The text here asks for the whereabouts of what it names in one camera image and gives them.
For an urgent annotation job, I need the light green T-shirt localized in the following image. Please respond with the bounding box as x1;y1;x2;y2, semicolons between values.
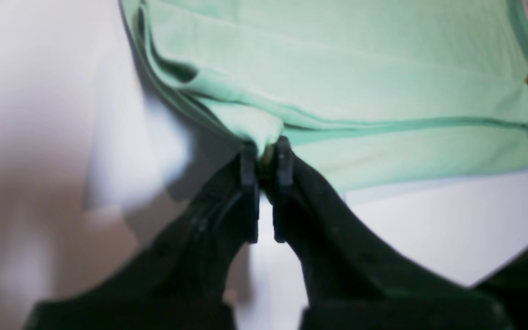
120;0;528;191

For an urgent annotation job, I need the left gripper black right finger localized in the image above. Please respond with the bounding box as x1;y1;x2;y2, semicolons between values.
271;137;514;330

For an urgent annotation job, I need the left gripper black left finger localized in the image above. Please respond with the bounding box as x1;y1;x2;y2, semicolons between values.
24;143;259;330

